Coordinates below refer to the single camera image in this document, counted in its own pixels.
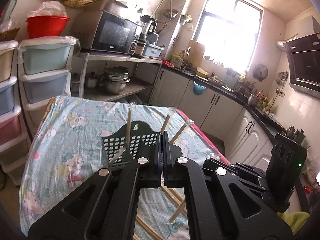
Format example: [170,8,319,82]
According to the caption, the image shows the black mesh utensil holder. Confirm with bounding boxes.
[102,121,160,172]

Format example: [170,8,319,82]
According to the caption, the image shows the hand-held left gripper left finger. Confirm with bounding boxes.
[27,132,163,240]

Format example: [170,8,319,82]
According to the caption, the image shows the steel colander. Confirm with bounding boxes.
[162,9,178,19]

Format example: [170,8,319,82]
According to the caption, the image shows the cartoon cat printed cloth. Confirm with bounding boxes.
[19,95,229,240]

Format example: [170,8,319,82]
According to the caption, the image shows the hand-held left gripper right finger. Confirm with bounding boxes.
[162,132,293,240]

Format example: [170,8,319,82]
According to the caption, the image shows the woven basket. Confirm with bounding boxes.
[0,27,20,42]

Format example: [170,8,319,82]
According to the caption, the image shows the clear plastic bag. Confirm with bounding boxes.
[31,1,67,18]

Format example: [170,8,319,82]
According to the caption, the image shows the stacked steel pots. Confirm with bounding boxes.
[101,67,131,94]

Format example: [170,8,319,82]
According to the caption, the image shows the pile of wooden chopsticks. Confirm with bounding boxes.
[134,185,187,240]

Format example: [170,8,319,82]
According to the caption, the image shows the grey knife holder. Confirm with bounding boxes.
[222,67,238,84]

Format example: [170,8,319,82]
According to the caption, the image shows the metal kitchen shelf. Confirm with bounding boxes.
[72,52,163,105]

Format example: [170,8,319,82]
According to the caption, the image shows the blue grey plastic crate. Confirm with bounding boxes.
[145,42,164,58]

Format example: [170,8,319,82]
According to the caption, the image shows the black range hood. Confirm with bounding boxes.
[282,32,320,99]

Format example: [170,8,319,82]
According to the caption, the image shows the black microwave oven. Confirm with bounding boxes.
[72,10,140,57]

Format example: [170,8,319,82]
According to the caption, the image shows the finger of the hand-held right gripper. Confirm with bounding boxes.
[232,174,271,194]
[202,158,269,179]

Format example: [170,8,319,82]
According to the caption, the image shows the wooden cutting board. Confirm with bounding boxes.
[187,40,205,67]

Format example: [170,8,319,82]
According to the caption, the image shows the kitchen window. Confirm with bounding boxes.
[194,0,264,72]

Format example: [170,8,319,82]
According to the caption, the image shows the pale blue drawer tower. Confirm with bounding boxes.
[18,36,80,140]

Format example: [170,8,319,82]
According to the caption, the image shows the black blender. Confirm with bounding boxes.
[134,15,158,58]

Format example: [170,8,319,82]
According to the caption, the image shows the silver exhaust duct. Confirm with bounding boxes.
[276,36,299,49]

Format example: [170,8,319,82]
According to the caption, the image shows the single wooden chopstick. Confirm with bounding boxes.
[108,147,127,167]
[125,102,134,153]
[170,120,194,144]
[160,107,175,134]

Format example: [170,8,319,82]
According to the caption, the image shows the small lidded steel pot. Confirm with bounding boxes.
[85,71,98,88]

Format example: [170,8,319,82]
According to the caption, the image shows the red plastic basin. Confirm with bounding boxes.
[26,16,71,40]

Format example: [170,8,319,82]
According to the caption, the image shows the cream blue pink drawer tower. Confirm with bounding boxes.
[0,40,30,185]

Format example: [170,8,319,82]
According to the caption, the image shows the blue hanging trash bag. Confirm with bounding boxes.
[192,81,208,96]

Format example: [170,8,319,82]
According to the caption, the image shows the black kitchen countertop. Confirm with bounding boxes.
[161,62,287,135]

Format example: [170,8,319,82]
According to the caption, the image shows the white kitchen cabinets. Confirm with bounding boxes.
[150,66,288,170]

